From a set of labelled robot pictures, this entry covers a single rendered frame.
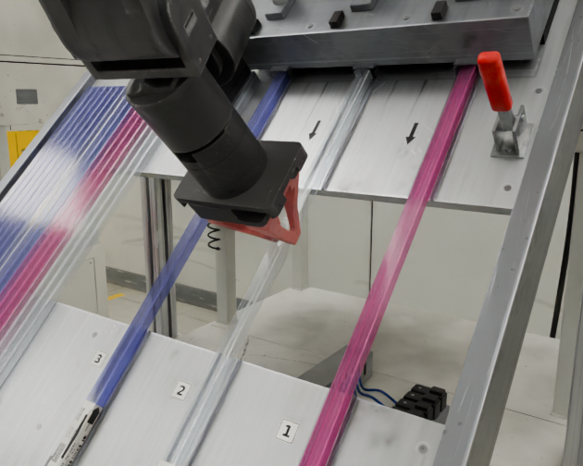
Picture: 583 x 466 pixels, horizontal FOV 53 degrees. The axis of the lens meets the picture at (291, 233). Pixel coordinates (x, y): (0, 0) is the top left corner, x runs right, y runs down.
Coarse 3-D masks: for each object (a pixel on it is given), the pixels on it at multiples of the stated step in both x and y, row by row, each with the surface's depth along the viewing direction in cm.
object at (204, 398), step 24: (360, 72) 63; (360, 96) 61; (336, 120) 60; (336, 144) 58; (312, 168) 57; (312, 192) 56; (264, 264) 52; (264, 288) 51; (240, 312) 50; (240, 336) 49; (216, 360) 49; (216, 384) 47; (192, 408) 47; (192, 432) 46; (168, 456) 45
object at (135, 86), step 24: (216, 72) 43; (144, 96) 39; (168, 96) 38; (192, 96) 39; (216, 96) 41; (144, 120) 41; (168, 120) 39; (192, 120) 40; (216, 120) 41; (168, 144) 42; (192, 144) 41
